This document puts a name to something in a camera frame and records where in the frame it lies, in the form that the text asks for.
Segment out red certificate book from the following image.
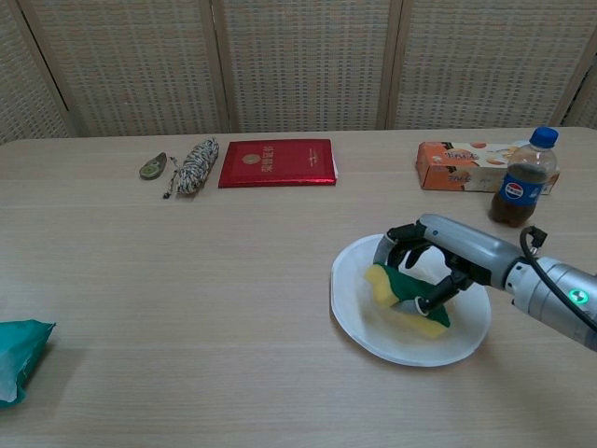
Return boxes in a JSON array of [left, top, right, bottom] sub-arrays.
[[217, 138, 340, 189]]

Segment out dark soda bottle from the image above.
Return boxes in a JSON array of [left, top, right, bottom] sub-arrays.
[[488, 126, 560, 229]]

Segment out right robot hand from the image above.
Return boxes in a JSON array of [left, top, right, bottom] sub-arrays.
[[372, 213, 521, 319]]

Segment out orange biscuit box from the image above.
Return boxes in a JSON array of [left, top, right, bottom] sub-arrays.
[[416, 141, 561, 195]]

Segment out bamboo folding screen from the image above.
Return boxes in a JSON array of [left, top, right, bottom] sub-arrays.
[[0, 0, 597, 146]]

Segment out bundle of speckled rope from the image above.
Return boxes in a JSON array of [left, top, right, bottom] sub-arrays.
[[162, 136, 220, 200]]

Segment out teal wet wipes pack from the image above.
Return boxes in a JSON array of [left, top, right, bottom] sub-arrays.
[[0, 319, 56, 410]]

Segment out green yellow sponge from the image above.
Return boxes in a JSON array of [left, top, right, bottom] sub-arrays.
[[364, 262, 451, 341]]

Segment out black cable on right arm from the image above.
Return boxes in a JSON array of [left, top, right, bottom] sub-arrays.
[[520, 225, 597, 333]]

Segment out white round plate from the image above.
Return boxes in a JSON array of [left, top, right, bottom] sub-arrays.
[[330, 233, 493, 368]]

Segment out green correction tape dispenser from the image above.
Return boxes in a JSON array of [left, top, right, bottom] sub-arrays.
[[138, 152, 169, 181]]

